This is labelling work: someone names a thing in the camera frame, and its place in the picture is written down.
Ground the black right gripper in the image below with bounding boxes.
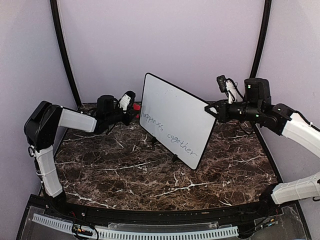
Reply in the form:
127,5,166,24
204,98,262,123

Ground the red bone-shaped eraser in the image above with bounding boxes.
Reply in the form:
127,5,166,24
133,102,141,119

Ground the white whiteboard black frame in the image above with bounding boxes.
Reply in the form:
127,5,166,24
139,73,217,170

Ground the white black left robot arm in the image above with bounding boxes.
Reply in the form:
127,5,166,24
24,100,141,218

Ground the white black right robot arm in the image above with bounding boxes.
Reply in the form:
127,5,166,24
204,75,320,217

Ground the black right whiteboard foot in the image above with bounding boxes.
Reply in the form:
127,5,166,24
171,154,179,163

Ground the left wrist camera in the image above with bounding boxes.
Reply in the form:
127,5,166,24
96,90,136,114

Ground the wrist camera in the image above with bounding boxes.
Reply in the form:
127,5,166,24
96,90,136,114
216,75,244,104

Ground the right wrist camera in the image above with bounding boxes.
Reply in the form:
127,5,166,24
216,75,244,104

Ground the black curved front rail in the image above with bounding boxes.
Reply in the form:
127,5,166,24
37,197,283,226

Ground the white slotted cable duct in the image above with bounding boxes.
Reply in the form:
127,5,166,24
32,213,239,240

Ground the black right corner post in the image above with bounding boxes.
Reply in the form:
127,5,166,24
249,0,272,78

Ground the black corner post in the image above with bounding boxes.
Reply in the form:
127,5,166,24
249,0,272,78
49,0,82,107

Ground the black left corner post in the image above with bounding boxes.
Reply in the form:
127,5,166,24
49,0,82,107

